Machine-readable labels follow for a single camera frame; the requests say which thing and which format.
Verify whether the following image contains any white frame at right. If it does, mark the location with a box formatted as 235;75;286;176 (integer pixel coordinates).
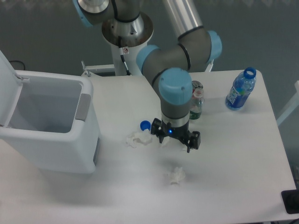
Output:
276;81;299;126

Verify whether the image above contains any blue plastic drink bottle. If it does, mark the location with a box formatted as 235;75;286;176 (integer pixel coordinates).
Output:
225;67;256;111

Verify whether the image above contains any blue bottle cap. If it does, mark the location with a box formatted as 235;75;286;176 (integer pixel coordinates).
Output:
140;120;151;131

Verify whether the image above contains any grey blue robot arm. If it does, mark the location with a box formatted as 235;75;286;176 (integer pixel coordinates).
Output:
73;0;222;150

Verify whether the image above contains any black device at edge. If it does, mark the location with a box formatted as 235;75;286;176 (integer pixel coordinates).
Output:
281;189;299;214

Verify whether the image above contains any clear green-label bottle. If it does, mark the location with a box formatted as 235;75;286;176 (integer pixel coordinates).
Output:
189;80;204;120

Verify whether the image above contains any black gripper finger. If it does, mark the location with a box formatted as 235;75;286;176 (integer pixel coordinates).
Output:
183;131;201;153
150;118;164;143

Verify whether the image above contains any paper ball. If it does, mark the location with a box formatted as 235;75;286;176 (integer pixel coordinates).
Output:
164;167;186;185
182;145;188;151
126;129;152;148
160;136;170;148

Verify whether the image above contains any white open trash bin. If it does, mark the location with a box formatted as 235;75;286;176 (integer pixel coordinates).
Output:
0;55;100;174

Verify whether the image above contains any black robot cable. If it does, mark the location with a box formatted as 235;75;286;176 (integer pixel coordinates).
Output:
111;0;133;76

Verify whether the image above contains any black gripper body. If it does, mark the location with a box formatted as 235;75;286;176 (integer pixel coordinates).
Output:
159;121;192;143

